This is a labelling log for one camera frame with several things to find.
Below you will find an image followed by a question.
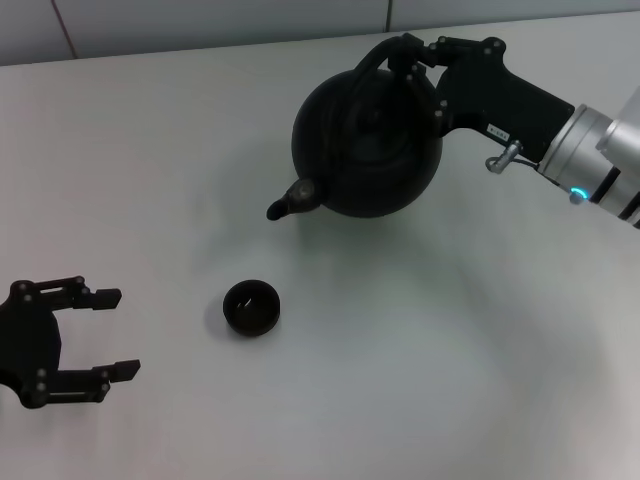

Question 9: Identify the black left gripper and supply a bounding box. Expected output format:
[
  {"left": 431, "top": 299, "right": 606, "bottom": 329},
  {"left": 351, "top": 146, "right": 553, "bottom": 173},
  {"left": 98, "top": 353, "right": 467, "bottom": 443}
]
[{"left": 0, "top": 274, "right": 142, "bottom": 410}]

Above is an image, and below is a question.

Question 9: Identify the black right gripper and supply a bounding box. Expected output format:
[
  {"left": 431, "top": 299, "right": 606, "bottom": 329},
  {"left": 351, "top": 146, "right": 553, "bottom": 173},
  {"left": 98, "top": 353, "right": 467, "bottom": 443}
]
[{"left": 407, "top": 35, "right": 576, "bottom": 164}]

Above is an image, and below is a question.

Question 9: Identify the black round teapot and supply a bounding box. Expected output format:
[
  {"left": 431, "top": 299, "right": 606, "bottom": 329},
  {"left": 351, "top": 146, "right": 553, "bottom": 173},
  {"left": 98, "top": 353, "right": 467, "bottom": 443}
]
[{"left": 266, "top": 33, "right": 446, "bottom": 222}]

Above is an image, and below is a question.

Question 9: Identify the small dark teacup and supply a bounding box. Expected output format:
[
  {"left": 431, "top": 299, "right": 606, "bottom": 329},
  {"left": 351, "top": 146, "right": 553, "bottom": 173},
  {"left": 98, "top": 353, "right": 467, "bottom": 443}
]
[{"left": 221, "top": 279, "right": 282, "bottom": 340}]

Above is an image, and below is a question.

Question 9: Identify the right gripper cable with plug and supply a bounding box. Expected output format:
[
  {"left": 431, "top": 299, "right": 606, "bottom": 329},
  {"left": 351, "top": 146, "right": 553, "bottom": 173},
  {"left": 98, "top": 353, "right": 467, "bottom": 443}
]
[{"left": 485, "top": 139, "right": 541, "bottom": 175}]

